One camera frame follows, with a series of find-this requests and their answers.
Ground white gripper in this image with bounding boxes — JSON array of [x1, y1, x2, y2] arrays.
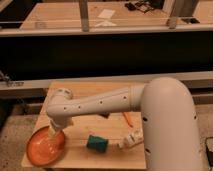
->
[[48, 118, 74, 138]]

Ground orange ceramic bowl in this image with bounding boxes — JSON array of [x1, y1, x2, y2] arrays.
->
[[26, 126, 66, 166]]

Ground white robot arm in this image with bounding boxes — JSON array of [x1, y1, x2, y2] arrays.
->
[[47, 77, 204, 171]]

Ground green sponge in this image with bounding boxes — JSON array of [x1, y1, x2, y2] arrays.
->
[[86, 135, 108, 153]]

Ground orange carrot stick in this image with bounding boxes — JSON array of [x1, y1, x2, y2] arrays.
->
[[123, 112, 133, 127]]

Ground white plastic bottle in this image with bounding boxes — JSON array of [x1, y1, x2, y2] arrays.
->
[[118, 129, 144, 149]]

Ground white paper sheet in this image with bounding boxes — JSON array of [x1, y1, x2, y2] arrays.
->
[[98, 9, 115, 19]]

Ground black phone on table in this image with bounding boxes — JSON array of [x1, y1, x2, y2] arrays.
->
[[182, 18, 200, 24]]

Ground grey metal post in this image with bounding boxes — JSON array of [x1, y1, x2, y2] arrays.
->
[[167, 0, 185, 29], [79, 0, 89, 32]]

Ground black cables and devices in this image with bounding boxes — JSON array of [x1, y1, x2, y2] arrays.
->
[[124, 0, 165, 14]]

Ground grey metal post right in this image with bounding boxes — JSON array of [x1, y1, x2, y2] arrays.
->
[[167, 0, 185, 29]]

